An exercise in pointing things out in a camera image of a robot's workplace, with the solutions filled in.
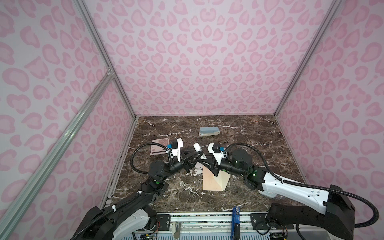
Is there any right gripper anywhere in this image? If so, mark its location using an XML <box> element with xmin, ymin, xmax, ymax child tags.
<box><xmin>198</xmin><ymin>152</ymin><xmax>247</xmax><ymax>178</ymax></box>

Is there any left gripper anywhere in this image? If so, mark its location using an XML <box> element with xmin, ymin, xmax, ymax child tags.
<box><xmin>161</xmin><ymin>148</ymin><xmax>202</xmax><ymax>183</ymax></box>

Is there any white glue stick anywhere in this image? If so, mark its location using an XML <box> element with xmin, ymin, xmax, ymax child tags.
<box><xmin>193</xmin><ymin>143</ymin><xmax>207</xmax><ymax>160</ymax></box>

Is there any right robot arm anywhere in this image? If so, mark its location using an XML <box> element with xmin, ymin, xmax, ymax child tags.
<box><xmin>199</xmin><ymin>149</ymin><xmax>355</xmax><ymax>240</ymax></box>

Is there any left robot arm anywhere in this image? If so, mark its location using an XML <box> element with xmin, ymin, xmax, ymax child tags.
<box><xmin>71</xmin><ymin>151</ymin><xmax>203</xmax><ymax>240</ymax></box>

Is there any pink calculator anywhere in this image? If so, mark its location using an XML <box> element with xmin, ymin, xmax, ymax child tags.
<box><xmin>150</xmin><ymin>138</ymin><xmax>170</xmax><ymax>156</ymax></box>

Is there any white alarm clock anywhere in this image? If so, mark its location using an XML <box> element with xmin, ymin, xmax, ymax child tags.
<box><xmin>258</xmin><ymin>190</ymin><xmax>277</xmax><ymax>199</ymax></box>

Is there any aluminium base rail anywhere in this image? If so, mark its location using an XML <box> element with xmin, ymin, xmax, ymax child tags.
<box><xmin>86</xmin><ymin>210</ymin><xmax>343</xmax><ymax>240</ymax></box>

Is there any blue tool on rail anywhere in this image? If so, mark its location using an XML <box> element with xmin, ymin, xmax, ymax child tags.
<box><xmin>231</xmin><ymin>206</ymin><xmax>241</xmax><ymax>240</ymax></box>

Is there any beige tape piece on rail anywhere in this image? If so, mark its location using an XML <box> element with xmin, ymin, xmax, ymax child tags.
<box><xmin>172</xmin><ymin>222</ymin><xmax>181</xmax><ymax>240</ymax></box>

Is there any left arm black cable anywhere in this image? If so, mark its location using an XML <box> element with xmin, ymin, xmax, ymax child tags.
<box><xmin>70</xmin><ymin>141</ymin><xmax>170</xmax><ymax>240</ymax></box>

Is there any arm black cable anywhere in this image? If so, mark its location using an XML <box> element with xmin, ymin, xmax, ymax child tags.
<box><xmin>70</xmin><ymin>141</ymin><xmax>170</xmax><ymax>240</ymax></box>
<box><xmin>223</xmin><ymin>142</ymin><xmax>380</xmax><ymax>229</ymax></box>

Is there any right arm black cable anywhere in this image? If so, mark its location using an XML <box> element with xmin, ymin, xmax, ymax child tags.
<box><xmin>223</xmin><ymin>142</ymin><xmax>380</xmax><ymax>229</ymax></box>

